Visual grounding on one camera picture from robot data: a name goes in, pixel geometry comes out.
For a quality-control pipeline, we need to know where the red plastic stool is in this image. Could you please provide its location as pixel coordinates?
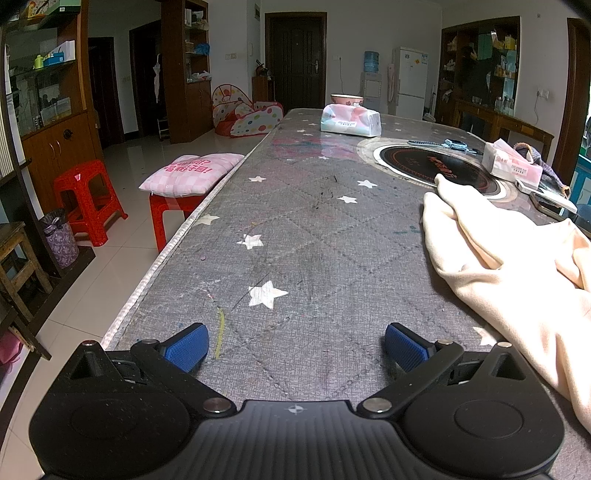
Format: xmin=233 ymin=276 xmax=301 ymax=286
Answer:
xmin=149 ymin=194 xmax=204 ymax=254
xmin=53 ymin=160 xmax=129 ymax=247

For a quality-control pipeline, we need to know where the pink white tissue box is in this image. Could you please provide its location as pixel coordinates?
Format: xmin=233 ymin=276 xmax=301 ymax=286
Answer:
xmin=482 ymin=137 xmax=544 ymax=183

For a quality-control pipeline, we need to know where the wide wooden display cabinet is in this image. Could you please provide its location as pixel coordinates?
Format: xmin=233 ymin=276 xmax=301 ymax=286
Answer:
xmin=0 ymin=0 xmax=105 ymax=185

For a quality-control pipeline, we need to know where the pink checkered cushion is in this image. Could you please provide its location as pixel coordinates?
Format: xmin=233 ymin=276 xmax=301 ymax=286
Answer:
xmin=139 ymin=154 xmax=245 ymax=198

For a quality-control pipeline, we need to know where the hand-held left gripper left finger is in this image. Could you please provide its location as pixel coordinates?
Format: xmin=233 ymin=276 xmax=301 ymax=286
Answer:
xmin=59 ymin=322 xmax=233 ymax=415

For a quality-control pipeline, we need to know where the narrow wooden display cabinet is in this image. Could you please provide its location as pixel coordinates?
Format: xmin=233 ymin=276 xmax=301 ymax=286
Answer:
xmin=161 ymin=0 xmax=214 ymax=144

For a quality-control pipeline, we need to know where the water dispenser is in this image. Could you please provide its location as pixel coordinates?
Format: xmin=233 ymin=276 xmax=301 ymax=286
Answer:
xmin=360 ymin=50 xmax=383 ymax=113

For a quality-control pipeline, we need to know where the white umbrella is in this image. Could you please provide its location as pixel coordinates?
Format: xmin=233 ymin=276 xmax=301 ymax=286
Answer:
xmin=152 ymin=53 xmax=164 ymax=104

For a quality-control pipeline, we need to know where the old wooden stool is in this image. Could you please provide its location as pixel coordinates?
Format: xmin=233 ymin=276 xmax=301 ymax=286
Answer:
xmin=0 ymin=222 xmax=54 ymax=324

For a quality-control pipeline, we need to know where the polka dot play tent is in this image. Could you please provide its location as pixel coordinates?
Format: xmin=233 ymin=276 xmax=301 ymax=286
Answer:
xmin=212 ymin=84 xmax=284 ymax=138

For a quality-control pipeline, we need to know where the blue knitted cloth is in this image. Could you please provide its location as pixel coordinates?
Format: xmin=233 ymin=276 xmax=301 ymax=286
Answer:
xmin=514 ymin=143 xmax=571 ymax=195

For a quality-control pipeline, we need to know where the cream sweatshirt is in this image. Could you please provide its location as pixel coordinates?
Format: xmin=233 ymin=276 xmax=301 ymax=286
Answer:
xmin=419 ymin=173 xmax=591 ymax=435

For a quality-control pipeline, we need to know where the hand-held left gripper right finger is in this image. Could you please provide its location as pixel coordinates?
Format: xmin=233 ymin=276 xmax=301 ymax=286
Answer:
xmin=359 ymin=322 xmax=532 ymax=415

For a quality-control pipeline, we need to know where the dark wooden door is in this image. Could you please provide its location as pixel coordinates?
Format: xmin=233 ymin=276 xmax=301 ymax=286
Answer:
xmin=264 ymin=11 xmax=328 ymax=112

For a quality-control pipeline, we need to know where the blue cabinet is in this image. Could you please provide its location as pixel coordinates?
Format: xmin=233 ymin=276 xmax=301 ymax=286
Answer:
xmin=569 ymin=154 xmax=591 ymax=206

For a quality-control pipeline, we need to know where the dark glass-front display cabinet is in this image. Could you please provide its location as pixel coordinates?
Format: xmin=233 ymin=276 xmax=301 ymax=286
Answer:
xmin=436 ymin=16 xmax=522 ymax=125

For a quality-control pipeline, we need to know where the dark wooden side desk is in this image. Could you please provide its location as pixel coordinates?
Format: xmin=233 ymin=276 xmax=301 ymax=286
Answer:
xmin=452 ymin=98 xmax=555 ymax=160

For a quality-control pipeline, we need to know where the round black induction cooktop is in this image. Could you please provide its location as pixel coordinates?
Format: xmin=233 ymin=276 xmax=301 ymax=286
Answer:
xmin=358 ymin=137 xmax=520 ymax=202

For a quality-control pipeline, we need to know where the soft white tissue pack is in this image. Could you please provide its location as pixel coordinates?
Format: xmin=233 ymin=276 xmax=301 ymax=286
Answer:
xmin=320 ymin=104 xmax=382 ymax=138

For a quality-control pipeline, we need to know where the white refrigerator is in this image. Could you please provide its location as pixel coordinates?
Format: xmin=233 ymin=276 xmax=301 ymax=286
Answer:
xmin=392 ymin=46 xmax=429 ymax=120

